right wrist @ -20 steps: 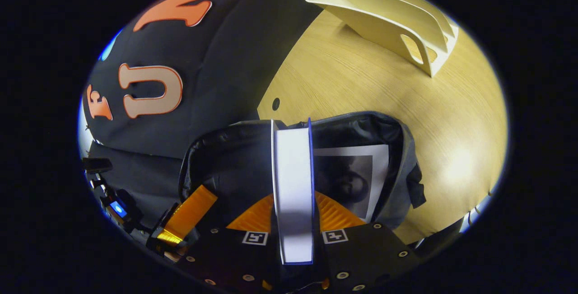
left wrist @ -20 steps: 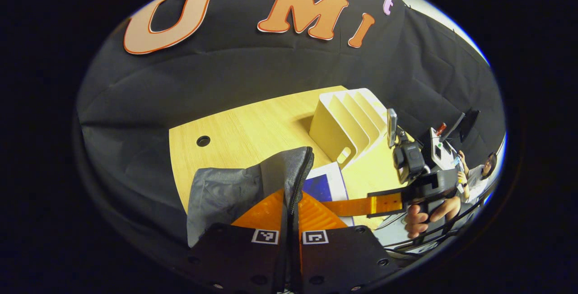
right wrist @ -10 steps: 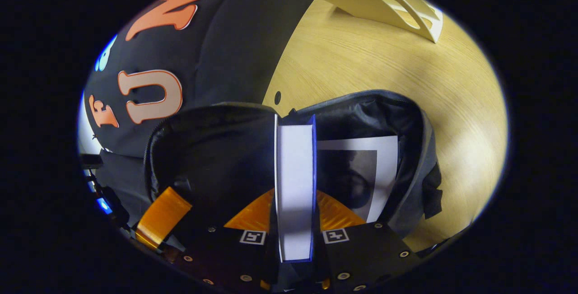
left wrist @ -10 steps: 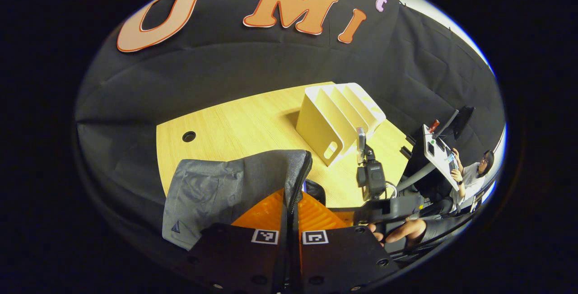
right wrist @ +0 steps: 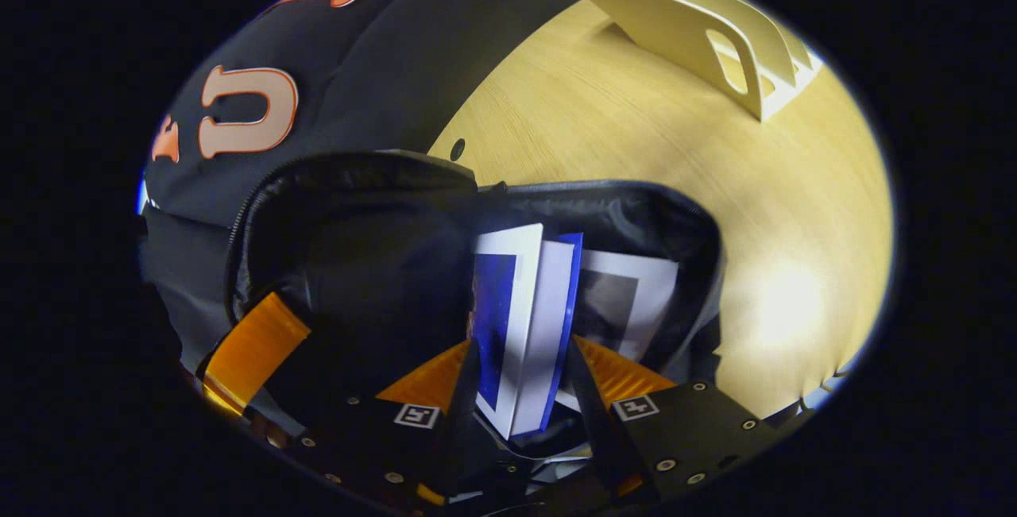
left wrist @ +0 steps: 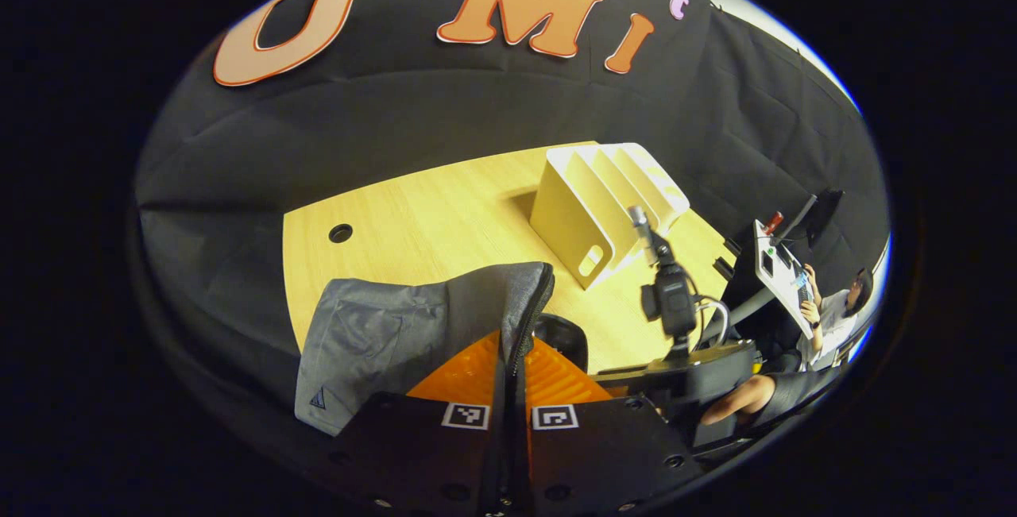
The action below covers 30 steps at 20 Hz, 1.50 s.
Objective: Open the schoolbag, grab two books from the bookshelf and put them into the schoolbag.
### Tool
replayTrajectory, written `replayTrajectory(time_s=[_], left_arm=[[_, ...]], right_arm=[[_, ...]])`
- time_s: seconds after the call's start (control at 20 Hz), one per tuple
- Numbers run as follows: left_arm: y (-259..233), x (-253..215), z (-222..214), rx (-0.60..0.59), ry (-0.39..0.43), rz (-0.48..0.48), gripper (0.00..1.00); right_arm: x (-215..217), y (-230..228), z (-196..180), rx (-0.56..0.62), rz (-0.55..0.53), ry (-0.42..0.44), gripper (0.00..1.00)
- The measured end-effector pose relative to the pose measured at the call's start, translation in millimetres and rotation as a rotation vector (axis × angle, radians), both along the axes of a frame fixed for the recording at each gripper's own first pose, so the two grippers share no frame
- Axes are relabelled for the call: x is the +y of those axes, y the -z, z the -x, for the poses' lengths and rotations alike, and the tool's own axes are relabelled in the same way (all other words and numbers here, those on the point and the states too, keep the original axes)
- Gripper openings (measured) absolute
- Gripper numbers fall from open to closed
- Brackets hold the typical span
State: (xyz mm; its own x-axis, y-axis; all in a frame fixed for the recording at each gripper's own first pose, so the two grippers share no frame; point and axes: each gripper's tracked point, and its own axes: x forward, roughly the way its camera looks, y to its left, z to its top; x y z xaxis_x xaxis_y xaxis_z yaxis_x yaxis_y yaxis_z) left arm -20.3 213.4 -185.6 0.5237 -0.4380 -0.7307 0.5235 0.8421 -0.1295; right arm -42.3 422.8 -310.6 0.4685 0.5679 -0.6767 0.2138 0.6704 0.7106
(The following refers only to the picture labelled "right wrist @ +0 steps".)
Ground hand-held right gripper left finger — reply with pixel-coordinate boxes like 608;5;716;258
298;338;482;503

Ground blue and white book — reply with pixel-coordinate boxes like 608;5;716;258
472;222;586;441

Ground grey schoolbag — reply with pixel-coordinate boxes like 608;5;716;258
226;149;726;432

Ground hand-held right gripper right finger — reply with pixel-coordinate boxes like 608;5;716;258
563;334;784;503

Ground black backdrop cloth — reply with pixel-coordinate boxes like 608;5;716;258
138;0;585;379

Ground white book with grey photo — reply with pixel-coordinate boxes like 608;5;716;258
555;249;681;416

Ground white bookshelf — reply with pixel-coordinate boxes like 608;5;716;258
541;0;826;123

